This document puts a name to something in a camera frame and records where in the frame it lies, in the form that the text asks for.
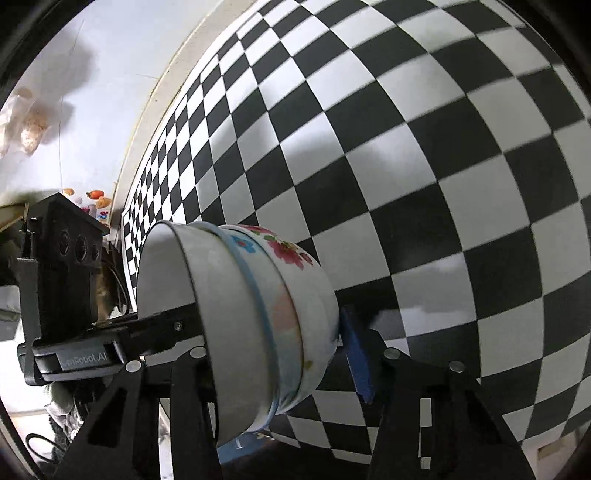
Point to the white bowl blue rim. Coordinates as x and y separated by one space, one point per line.
275 309

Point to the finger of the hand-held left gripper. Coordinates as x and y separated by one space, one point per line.
161 330

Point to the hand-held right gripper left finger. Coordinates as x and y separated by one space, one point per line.
194 387

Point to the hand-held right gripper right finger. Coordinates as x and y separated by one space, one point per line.
358 364

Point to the crumpled plastic bag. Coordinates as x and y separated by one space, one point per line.
27 124

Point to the person's left hand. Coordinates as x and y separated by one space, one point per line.
64 408

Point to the white floral bowl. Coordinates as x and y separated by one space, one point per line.
316 314

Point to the checkered tablecloth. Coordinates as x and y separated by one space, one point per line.
415 138

